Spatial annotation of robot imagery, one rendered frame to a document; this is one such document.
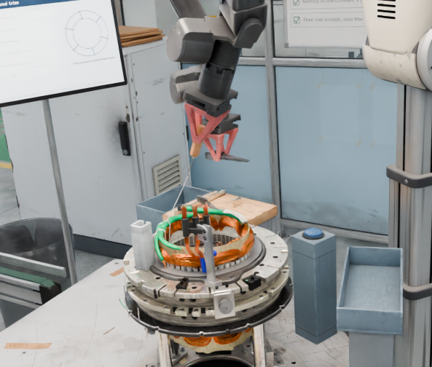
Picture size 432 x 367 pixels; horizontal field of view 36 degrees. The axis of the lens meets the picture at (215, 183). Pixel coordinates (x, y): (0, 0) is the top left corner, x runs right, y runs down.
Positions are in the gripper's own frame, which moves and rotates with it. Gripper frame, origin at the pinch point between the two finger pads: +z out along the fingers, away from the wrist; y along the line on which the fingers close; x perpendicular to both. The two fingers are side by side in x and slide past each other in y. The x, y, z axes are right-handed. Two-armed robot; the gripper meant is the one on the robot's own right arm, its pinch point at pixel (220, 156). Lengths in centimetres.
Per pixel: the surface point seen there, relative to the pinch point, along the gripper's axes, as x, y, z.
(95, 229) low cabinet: -195, -101, 100
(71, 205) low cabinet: -210, -99, 87
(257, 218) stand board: 11.8, 2.5, 12.7
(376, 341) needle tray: 51, 19, 23
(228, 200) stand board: -0.5, -1.7, 12.1
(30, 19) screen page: -82, -9, -31
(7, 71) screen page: -84, 1, -17
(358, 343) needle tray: 48, 20, 24
